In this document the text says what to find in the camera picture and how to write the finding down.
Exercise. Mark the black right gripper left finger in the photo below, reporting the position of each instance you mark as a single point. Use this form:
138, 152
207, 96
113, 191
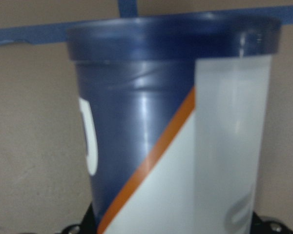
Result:
86, 226

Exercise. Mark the white blue tennis ball can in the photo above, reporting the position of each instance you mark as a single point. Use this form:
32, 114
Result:
173, 109

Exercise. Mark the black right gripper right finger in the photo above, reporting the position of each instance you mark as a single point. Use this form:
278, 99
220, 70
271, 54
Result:
268, 226

